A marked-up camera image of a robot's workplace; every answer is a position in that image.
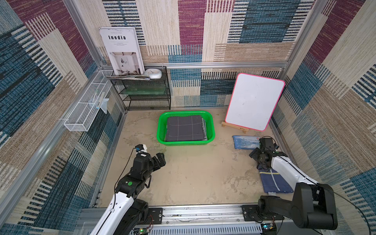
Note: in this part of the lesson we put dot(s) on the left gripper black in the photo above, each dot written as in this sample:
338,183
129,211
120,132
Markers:
160,159

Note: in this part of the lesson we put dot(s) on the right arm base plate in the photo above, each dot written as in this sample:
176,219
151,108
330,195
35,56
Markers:
253,213

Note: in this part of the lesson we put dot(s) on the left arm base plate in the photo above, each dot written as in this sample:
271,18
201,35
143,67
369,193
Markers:
154,216

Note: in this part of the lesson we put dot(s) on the navy blue pillowcase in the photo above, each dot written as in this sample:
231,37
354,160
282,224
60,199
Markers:
273,182

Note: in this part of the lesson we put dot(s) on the wooden whiteboard stand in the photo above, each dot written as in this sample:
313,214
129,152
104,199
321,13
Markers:
243,129

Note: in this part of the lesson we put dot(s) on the pink framed whiteboard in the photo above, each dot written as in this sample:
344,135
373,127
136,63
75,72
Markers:
253,101

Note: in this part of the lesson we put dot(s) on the black wire shelf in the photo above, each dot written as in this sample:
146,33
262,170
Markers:
143,93

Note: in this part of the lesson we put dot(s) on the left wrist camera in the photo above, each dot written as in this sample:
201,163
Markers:
141,148

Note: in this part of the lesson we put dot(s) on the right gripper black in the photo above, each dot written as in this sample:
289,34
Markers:
263,164

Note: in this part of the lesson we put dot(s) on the white round bowl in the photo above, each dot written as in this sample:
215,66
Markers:
153,73

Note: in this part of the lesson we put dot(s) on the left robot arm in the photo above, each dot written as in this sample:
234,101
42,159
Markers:
125,210

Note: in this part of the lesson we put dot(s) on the dark grey checked pillowcase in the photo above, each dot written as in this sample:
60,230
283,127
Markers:
183,129

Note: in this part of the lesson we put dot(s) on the Inedia magazine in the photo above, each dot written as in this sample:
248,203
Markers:
122,46

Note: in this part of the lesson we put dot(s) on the white wire wall basket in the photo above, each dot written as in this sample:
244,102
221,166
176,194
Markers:
98,96

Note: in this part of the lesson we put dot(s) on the green plastic basket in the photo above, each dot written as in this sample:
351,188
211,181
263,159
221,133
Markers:
162,126

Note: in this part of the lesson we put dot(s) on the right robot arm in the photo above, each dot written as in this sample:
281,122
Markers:
312,205

